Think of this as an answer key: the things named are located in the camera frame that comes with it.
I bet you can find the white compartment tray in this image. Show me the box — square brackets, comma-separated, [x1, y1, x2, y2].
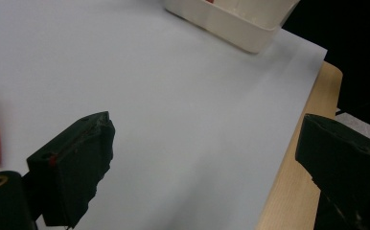
[164, 0, 301, 55]

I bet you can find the white table sheet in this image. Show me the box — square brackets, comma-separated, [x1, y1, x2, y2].
[0, 0, 329, 230]

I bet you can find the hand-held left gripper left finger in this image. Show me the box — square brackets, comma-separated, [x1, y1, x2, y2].
[26, 110, 116, 230]

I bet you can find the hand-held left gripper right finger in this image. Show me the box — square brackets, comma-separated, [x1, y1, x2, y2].
[294, 112, 370, 230]

